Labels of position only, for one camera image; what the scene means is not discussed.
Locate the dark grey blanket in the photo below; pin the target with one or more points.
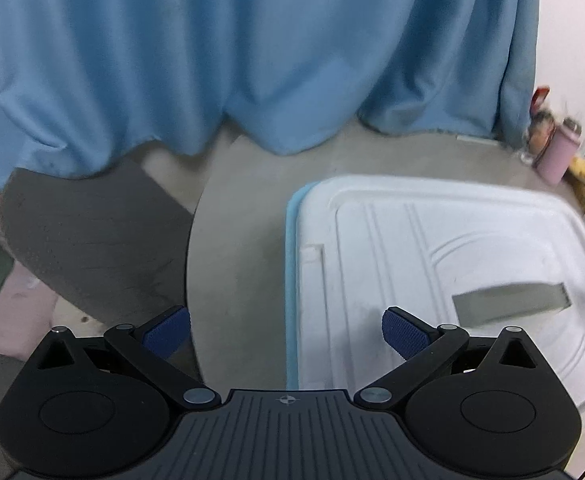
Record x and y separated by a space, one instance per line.
87 245

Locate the red box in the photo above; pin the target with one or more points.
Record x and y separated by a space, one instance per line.
541 100

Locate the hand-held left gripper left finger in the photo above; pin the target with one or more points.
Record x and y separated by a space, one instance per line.
165 331

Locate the grey desktop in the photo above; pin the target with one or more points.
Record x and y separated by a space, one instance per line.
237 260

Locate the yellow snack bag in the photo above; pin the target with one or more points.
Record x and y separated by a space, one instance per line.
583 167

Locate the pink printed bedding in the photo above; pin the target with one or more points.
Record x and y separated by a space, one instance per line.
17 310

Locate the blue curtain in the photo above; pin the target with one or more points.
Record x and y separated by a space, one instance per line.
222 50

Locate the white plastic bin lid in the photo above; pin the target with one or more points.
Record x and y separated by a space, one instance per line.
397 240

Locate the light blue plastic storage bin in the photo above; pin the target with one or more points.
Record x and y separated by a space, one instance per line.
292 280

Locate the pink thermos bottle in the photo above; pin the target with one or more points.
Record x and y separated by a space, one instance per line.
557 155

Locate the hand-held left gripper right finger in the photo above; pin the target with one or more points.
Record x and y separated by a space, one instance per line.
406 331

